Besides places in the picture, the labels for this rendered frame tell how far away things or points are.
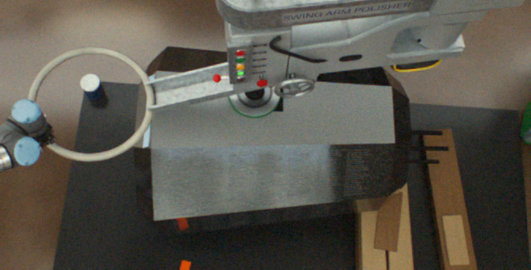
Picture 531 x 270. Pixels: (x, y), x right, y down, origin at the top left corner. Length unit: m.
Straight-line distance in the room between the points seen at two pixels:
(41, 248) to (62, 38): 1.19
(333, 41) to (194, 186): 0.92
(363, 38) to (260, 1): 0.44
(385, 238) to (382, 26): 1.37
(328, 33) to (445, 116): 1.64
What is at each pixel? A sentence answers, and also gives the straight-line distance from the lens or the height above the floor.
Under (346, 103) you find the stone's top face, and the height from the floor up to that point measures 0.85.
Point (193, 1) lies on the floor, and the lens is 4.01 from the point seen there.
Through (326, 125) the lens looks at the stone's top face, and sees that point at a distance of 2.78.
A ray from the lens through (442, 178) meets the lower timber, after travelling 3.62.
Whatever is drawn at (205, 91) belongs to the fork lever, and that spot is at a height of 0.98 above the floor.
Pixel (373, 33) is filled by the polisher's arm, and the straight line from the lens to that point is 2.27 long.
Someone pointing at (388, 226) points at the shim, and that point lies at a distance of 3.35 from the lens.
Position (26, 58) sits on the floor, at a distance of 4.02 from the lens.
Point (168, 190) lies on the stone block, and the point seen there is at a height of 0.70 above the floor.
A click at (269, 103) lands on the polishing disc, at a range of 2.77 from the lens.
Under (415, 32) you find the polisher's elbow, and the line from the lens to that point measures 2.48.
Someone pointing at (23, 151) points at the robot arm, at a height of 1.35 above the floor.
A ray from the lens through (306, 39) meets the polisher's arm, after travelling 2.29.
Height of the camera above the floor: 3.43
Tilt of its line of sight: 69 degrees down
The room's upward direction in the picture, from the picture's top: 4 degrees clockwise
